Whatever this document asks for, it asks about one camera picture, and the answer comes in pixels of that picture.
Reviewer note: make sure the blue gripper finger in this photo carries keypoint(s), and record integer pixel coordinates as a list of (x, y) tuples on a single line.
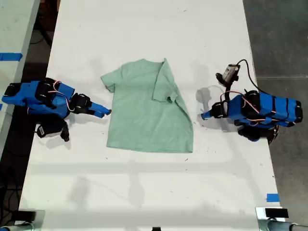
[(101, 107), (207, 117), (96, 113), (209, 111)]

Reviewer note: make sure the pale green T-shirt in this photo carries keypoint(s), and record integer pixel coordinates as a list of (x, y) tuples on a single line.
[(149, 113)]

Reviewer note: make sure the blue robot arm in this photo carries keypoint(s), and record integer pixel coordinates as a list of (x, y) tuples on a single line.
[(267, 108), (31, 97)]

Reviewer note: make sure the long blue tape strip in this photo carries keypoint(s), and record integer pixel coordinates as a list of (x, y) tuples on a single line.
[(10, 56)]

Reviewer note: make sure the white side table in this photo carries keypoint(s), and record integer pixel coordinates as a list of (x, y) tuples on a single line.
[(14, 48)]

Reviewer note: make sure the short blue tape strip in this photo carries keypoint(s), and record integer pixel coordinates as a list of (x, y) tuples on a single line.
[(273, 197)]

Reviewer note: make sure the small black box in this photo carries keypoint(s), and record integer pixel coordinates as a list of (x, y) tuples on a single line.
[(25, 214), (276, 213)]

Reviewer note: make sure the small black clamp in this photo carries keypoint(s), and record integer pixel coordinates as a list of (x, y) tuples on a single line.
[(156, 228)]

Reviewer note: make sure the grey metal pipe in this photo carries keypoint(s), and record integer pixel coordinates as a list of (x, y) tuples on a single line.
[(281, 226), (16, 227)]

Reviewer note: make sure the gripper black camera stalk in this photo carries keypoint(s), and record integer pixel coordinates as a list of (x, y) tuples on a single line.
[(65, 131), (226, 92)]

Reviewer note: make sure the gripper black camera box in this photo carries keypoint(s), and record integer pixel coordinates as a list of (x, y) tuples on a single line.
[(47, 128), (228, 73)]

